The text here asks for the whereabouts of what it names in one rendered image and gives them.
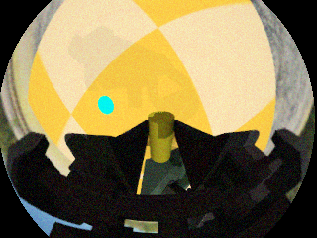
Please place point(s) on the cyan circle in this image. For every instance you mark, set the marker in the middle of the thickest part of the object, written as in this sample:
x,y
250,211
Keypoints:
x,y
105,104

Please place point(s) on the yellow cylinder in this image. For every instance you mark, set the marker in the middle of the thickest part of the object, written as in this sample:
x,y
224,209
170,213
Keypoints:
x,y
161,134

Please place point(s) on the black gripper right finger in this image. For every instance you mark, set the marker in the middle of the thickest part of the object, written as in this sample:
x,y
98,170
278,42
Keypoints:
x,y
201,152

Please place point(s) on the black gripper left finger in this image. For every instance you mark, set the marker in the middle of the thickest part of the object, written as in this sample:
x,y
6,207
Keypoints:
x,y
125,152

